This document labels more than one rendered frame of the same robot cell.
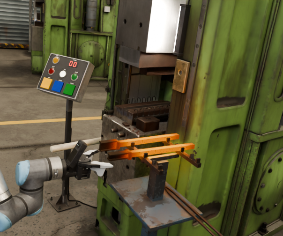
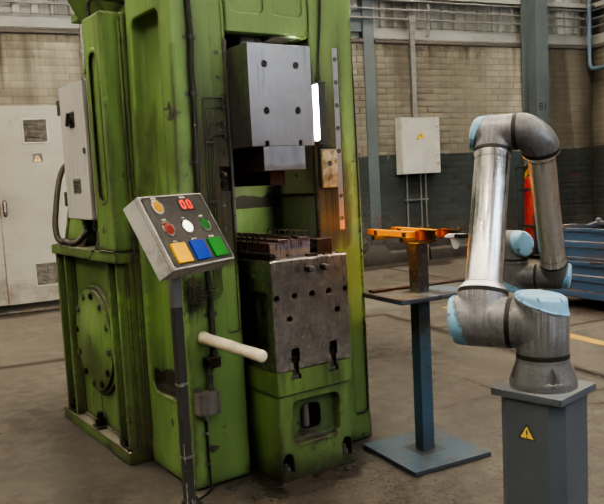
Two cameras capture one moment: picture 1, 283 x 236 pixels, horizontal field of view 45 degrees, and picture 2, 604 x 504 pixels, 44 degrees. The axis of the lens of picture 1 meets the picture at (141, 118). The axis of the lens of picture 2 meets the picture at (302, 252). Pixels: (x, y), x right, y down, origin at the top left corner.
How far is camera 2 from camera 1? 3.54 m
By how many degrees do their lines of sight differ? 83
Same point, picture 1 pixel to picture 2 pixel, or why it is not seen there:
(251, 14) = not seen: hidden behind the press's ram
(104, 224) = (307, 443)
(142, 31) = (302, 118)
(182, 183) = (355, 301)
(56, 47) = not seen: outside the picture
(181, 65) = (329, 154)
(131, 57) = (290, 158)
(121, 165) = (325, 316)
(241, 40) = not seen: hidden behind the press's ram
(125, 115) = (296, 247)
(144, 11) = (301, 92)
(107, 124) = (284, 272)
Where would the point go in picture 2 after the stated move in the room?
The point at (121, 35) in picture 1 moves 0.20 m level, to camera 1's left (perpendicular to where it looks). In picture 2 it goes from (262, 131) to (254, 128)
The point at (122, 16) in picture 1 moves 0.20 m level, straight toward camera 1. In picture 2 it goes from (259, 103) to (311, 101)
